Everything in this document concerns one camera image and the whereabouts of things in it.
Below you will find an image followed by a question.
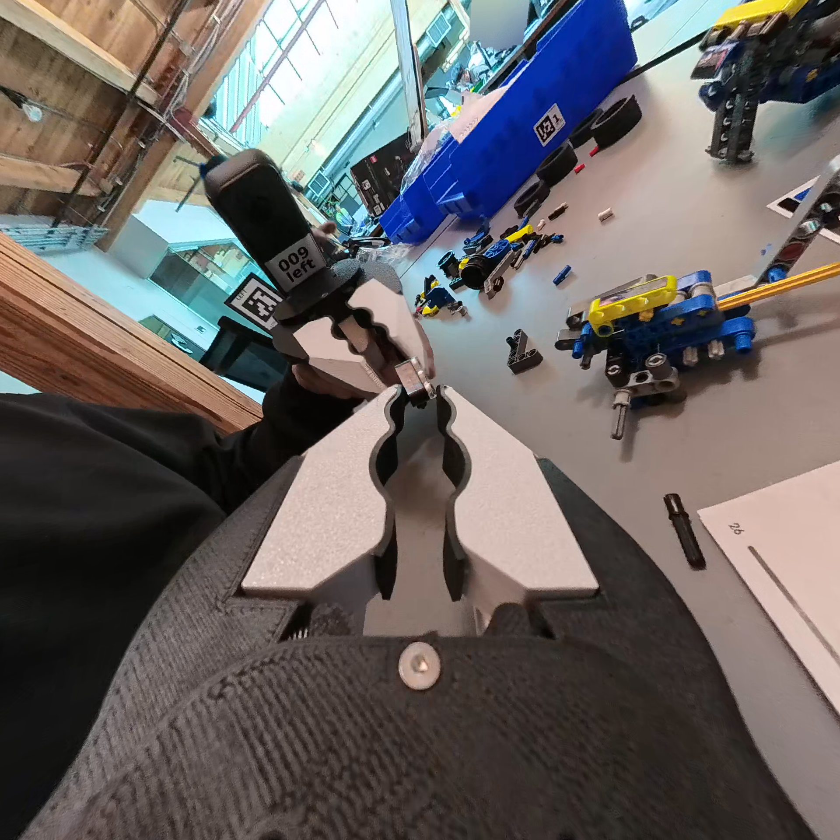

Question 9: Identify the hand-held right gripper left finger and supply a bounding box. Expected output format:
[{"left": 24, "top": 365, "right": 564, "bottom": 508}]
[{"left": 239, "top": 385, "right": 403, "bottom": 634}]

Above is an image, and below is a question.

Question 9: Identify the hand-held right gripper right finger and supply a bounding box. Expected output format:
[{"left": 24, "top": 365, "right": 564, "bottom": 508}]
[{"left": 436, "top": 385, "right": 599, "bottom": 634}]

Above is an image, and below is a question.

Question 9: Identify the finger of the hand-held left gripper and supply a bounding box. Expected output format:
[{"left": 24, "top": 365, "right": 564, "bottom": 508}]
[
  {"left": 346, "top": 279, "right": 435, "bottom": 385},
  {"left": 290, "top": 315, "right": 403, "bottom": 396}
]

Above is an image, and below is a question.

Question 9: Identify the black lego connector piece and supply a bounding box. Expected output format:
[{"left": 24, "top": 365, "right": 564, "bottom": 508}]
[{"left": 395, "top": 357, "right": 439, "bottom": 409}]

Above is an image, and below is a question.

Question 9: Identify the person's left forearm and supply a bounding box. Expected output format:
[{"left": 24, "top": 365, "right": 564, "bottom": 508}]
[{"left": 197, "top": 367, "right": 368, "bottom": 519}]

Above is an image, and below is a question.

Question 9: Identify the pile of loose lego pieces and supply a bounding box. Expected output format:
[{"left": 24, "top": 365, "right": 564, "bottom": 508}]
[{"left": 413, "top": 222, "right": 567, "bottom": 320}]

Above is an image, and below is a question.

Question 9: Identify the black angled lego beam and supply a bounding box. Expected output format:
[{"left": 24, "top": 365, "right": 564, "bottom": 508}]
[{"left": 505, "top": 328, "right": 544, "bottom": 375}]

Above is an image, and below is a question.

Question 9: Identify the black lego axle pin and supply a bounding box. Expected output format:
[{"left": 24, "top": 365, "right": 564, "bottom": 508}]
[{"left": 663, "top": 493, "right": 708, "bottom": 569}]

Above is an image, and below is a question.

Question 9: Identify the black rubber lego tire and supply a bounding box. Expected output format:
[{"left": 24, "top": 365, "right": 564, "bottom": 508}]
[
  {"left": 513, "top": 178, "right": 551, "bottom": 219},
  {"left": 592, "top": 94, "right": 643, "bottom": 150},
  {"left": 535, "top": 143, "right": 580, "bottom": 188},
  {"left": 567, "top": 108, "right": 605, "bottom": 148}
]

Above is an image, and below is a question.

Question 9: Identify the small blue yellow lego assembly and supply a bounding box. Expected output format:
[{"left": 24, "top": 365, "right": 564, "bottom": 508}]
[{"left": 554, "top": 154, "right": 840, "bottom": 442}]

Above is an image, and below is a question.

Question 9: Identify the open lego instruction booklet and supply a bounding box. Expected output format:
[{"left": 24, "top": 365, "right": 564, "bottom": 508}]
[{"left": 697, "top": 459, "right": 840, "bottom": 718}]

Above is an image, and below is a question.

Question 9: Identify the lego sticker sheet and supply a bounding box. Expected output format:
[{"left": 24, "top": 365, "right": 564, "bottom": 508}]
[{"left": 766, "top": 174, "right": 840, "bottom": 247}]

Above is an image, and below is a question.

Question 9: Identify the large blue yellow lego assembly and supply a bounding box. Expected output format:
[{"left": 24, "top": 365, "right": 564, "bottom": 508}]
[{"left": 696, "top": 0, "right": 840, "bottom": 165}]

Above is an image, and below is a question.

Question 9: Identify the person's left hand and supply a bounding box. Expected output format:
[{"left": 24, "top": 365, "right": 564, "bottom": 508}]
[{"left": 292, "top": 362, "right": 370, "bottom": 403}]

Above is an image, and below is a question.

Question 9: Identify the blue plastic storage bin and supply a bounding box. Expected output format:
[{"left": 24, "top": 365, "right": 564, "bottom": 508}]
[
  {"left": 379, "top": 190, "right": 437, "bottom": 245},
  {"left": 420, "top": 131, "right": 490, "bottom": 221}
]

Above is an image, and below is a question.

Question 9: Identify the black cardboard box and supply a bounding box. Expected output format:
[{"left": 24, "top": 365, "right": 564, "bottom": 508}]
[{"left": 350, "top": 134, "right": 421, "bottom": 217}]

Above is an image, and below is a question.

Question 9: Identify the clear plastic bag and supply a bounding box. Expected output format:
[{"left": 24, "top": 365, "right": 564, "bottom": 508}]
[{"left": 400, "top": 125, "right": 460, "bottom": 194}]

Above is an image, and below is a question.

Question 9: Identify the wooden beam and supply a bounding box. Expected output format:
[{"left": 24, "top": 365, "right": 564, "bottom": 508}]
[{"left": 0, "top": 233, "right": 263, "bottom": 435}]

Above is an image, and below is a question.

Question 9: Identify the computer monitor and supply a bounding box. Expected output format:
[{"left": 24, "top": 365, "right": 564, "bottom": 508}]
[{"left": 390, "top": 0, "right": 431, "bottom": 142}]

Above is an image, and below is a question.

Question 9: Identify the blue storage bin with tag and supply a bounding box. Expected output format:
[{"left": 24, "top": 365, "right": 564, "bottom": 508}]
[{"left": 453, "top": 0, "right": 639, "bottom": 221}]

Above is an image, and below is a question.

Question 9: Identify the black cable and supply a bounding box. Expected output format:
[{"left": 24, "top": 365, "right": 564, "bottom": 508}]
[{"left": 623, "top": 26, "right": 719, "bottom": 83}]

